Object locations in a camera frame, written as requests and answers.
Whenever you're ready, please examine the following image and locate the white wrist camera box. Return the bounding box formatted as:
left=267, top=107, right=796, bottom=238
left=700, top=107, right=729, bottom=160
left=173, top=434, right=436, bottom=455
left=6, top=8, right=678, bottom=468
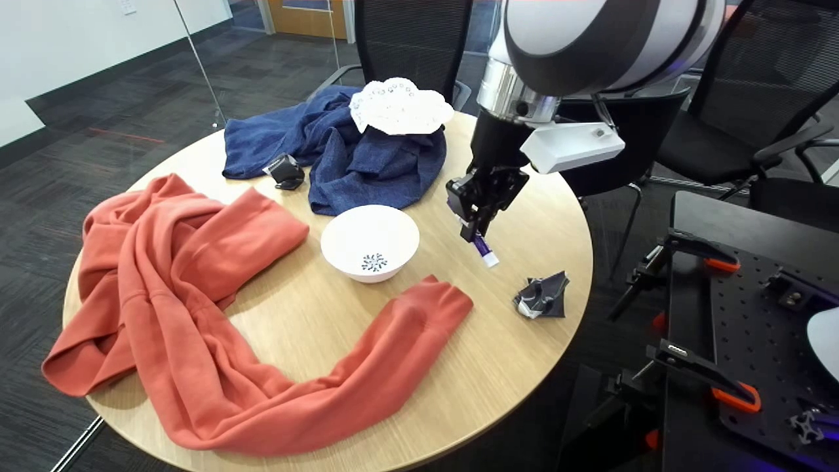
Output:
left=522, top=120, right=624, bottom=174

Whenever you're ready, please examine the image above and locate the black perforated mounting board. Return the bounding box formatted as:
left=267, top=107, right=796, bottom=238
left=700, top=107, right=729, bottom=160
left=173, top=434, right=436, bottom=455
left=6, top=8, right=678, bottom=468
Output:
left=662, top=193, right=839, bottom=472

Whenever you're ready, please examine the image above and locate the orange cloth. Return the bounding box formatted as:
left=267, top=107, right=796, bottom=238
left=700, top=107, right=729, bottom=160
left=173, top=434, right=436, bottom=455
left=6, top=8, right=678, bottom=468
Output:
left=42, top=176, right=473, bottom=456

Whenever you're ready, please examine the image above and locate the white paper doily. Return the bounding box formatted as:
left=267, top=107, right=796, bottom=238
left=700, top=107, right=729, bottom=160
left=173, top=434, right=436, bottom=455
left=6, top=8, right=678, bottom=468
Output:
left=349, top=76, right=455, bottom=136

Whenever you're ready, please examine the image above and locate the black office chair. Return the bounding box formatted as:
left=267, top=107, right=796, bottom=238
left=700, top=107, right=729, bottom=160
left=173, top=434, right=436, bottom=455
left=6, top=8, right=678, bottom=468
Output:
left=316, top=0, right=473, bottom=111
left=564, top=0, right=839, bottom=198

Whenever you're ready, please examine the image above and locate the purple marker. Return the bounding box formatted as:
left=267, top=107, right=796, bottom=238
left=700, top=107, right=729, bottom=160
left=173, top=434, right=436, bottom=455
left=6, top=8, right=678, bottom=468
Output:
left=461, top=229, right=499, bottom=269

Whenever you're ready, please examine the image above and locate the orange handled clamp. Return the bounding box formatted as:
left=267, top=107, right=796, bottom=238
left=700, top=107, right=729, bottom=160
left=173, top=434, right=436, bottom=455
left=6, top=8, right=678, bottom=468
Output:
left=609, top=229, right=744, bottom=322
left=609, top=338, right=764, bottom=414

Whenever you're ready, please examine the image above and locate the blue cloth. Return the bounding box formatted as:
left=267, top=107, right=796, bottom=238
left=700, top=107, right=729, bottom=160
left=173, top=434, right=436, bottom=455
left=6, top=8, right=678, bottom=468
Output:
left=223, top=88, right=447, bottom=215

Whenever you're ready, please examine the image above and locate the black binder clip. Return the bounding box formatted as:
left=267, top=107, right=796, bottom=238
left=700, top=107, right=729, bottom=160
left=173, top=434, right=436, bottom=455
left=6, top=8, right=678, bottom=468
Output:
left=514, top=273, right=570, bottom=320

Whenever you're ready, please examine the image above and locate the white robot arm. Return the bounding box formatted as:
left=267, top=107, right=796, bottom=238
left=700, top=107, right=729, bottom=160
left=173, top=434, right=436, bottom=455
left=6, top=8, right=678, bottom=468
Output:
left=447, top=0, right=726, bottom=241

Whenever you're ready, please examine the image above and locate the small black clip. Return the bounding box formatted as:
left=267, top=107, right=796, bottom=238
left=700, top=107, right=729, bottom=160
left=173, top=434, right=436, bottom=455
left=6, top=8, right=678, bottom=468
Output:
left=265, top=155, right=305, bottom=193

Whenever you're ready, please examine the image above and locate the white bowl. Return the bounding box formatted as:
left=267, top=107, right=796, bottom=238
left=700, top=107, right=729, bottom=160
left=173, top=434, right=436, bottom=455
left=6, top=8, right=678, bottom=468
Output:
left=321, top=206, right=421, bottom=284

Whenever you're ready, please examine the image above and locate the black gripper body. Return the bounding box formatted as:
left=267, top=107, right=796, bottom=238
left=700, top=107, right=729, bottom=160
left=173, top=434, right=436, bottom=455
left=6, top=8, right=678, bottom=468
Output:
left=447, top=111, right=529, bottom=231

